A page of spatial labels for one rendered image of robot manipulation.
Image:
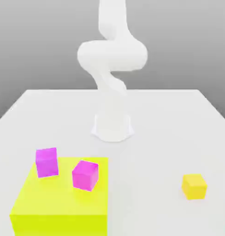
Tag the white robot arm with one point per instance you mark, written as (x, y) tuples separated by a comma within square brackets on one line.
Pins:
[(112, 55)]

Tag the small magenta cube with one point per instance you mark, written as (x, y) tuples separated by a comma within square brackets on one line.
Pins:
[(84, 176), (47, 163)]

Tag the small yellow cube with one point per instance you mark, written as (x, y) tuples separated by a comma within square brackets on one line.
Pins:
[(194, 187)]

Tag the large yellow box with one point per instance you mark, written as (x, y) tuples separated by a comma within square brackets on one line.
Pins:
[(59, 206)]

